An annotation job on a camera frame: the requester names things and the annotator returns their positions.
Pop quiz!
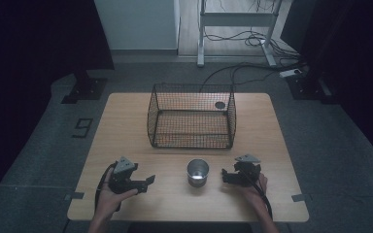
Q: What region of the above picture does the left hand-held gripper black cable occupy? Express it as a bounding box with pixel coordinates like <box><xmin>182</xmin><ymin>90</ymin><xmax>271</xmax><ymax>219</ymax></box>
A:
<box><xmin>93</xmin><ymin>161</ymin><xmax>121</xmax><ymax>213</ymax></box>

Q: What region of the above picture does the tangle of black cables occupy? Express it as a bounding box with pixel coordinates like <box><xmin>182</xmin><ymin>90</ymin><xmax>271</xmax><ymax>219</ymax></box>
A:
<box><xmin>203</xmin><ymin>27</ymin><xmax>302</xmax><ymax>61</ymax></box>

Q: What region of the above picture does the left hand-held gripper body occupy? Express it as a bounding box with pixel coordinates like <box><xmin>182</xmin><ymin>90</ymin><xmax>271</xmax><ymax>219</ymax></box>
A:
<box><xmin>108</xmin><ymin>156</ymin><xmax>141</xmax><ymax>195</ymax></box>

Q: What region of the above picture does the hand-held gripper black cable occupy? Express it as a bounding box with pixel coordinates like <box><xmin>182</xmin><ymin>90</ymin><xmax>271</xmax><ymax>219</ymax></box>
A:
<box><xmin>239</xmin><ymin>168</ymin><xmax>274</xmax><ymax>221</ymax></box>
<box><xmin>93</xmin><ymin>161</ymin><xmax>121</xmax><ymax>213</ymax></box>

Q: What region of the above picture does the silver metal cup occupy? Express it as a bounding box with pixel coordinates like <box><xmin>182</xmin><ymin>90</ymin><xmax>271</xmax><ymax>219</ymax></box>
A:
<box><xmin>186</xmin><ymin>157</ymin><xmax>210</xmax><ymax>188</ymax></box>

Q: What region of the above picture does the grey tape piece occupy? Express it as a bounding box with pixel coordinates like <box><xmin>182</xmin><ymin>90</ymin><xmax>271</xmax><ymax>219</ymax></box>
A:
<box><xmin>64</xmin><ymin>191</ymin><xmax>85</xmax><ymax>201</ymax></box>
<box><xmin>290</xmin><ymin>192</ymin><xmax>307</xmax><ymax>203</ymax></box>

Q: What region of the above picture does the long black floor cable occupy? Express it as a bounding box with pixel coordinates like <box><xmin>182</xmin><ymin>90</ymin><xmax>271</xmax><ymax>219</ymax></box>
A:
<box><xmin>199</xmin><ymin>61</ymin><xmax>307</xmax><ymax>93</ymax></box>

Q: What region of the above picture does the dark curtain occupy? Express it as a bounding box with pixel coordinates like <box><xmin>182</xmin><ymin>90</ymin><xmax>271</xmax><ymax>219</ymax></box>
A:
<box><xmin>0</xmin><ymin>0</ymin><xmax>116</xmax><ymax>215</ymax></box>
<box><xmin>280</xmin><ymin>0</ymin><xmax>373</xmax><ymax>163</ymax></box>

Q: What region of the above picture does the right hand-held gripper black cable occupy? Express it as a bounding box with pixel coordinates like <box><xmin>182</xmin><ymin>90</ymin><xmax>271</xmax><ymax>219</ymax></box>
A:
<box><xmin>239</xmin><ymin>168</ymin><xmax>274</xmax><ymax>221</ymax></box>

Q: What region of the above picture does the white power strip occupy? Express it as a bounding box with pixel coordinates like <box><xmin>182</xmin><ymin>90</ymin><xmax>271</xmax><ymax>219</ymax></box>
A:
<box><xmin>278</xmin><ymin>68</ymin><xmax>303</xmax><ymax>79</ymax></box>

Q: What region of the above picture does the black wire mesh basket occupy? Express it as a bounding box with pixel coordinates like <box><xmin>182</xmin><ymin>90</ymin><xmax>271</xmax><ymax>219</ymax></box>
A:
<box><xmin>147</xmin><ymin>83</ymin><xmax>237</xmax><ymax>150</ymax></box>

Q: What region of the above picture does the black stand base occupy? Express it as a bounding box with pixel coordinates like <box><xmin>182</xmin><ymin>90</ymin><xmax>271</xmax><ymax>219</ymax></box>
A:
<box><xmin>286</xmin><ymin>71</ymin><xmax>338</xmax><ymax>105</ymax></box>
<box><xmin>60</xmin><ymin>69</ymin><xmax>109</xmax><ymax>105</ymax></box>

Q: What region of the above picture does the person's right hand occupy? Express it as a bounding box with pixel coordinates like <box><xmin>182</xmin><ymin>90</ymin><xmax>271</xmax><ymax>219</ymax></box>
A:
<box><xmin>238</xmin><ymin>172</ymin><xmax>270</xmax><ymax>213</ymax></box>

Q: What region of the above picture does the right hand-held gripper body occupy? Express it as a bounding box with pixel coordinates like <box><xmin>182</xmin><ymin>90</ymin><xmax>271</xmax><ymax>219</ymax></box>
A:
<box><xmin>233</xmin><ymin>153</ymin><xmax>262</xmax><ymax>188</ymax></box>

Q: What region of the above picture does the white desk frame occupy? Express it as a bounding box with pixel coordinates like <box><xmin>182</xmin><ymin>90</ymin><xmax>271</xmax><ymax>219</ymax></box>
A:
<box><xmin>196</xmin><ymin>0</ymin><xmax>288</xmax><ymax>68</ymax></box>

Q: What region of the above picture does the person's left hand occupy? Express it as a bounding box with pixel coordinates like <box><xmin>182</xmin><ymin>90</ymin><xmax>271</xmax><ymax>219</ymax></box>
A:
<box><xmin>94</xmin><ymin>168</ymin><xmax>140</xmax><ymax>224</ymax></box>

